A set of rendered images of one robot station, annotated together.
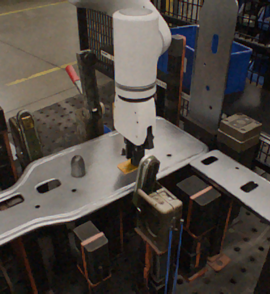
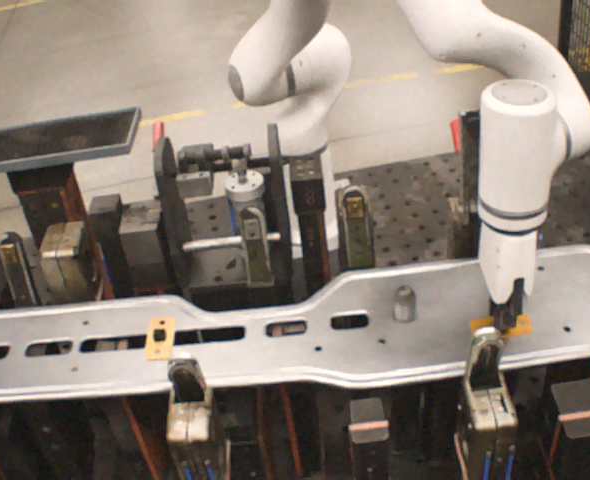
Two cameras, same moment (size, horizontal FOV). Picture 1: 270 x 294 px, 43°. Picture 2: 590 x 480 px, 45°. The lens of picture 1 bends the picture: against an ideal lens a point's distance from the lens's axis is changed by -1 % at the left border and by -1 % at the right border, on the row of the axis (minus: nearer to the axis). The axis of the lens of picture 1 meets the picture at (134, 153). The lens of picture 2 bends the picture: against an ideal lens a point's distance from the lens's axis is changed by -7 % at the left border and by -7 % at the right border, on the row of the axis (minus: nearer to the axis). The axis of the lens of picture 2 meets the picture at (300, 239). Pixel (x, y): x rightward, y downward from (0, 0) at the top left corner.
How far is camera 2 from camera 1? 31 cm
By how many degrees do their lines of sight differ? 31
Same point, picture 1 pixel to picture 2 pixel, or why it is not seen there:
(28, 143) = (350, 239)
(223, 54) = not seen: outside the picture
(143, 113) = (510, 255)
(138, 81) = (506, 202)
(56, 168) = (376, 296)
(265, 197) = not seen: outside the picture
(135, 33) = (504, 130)
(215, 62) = not seen: outside the picture
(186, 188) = (563, 397)
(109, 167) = (457, 319)
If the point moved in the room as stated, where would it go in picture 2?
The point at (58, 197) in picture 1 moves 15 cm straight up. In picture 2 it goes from (354, 344) to (347, 255)
